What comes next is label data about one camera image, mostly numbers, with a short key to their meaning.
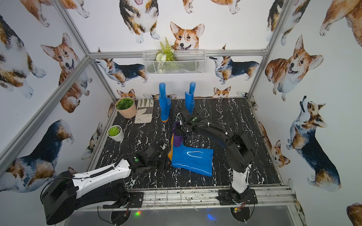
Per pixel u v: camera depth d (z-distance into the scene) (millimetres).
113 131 901
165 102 943
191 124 640
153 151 630
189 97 898
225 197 733
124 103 1031
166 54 818
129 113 1031
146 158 620
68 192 401
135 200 735
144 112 1126
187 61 924
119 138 927
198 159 888
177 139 841
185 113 711
